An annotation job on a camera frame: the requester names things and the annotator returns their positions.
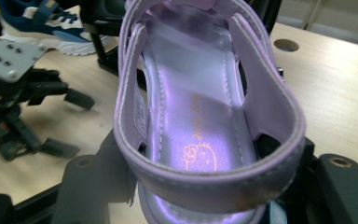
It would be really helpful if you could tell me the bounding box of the purple sandal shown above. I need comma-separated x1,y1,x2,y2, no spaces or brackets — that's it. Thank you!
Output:
113,0,308,224

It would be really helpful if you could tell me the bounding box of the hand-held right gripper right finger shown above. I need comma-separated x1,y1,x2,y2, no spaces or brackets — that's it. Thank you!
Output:
255,133,358,224

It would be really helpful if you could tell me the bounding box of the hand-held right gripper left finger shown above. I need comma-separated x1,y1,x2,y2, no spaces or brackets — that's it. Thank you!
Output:
50,129,138,224

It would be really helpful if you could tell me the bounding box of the navy and white sneaker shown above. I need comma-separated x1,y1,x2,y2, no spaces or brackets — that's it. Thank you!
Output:
0,0,111,57

